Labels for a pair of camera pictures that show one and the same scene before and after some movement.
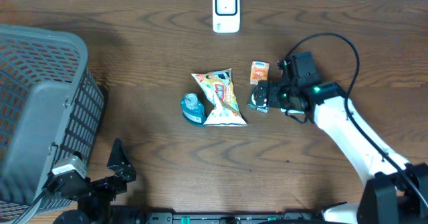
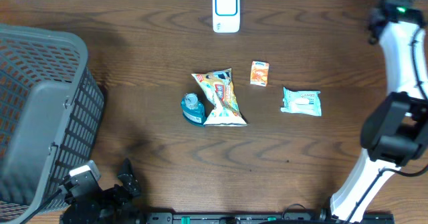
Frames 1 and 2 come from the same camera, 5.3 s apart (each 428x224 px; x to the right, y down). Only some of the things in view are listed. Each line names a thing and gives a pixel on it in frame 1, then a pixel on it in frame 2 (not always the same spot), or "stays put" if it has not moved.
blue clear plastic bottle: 192,110 stays put
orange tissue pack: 259,71 stays put
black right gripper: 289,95 to 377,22
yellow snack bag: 219,87 stays put
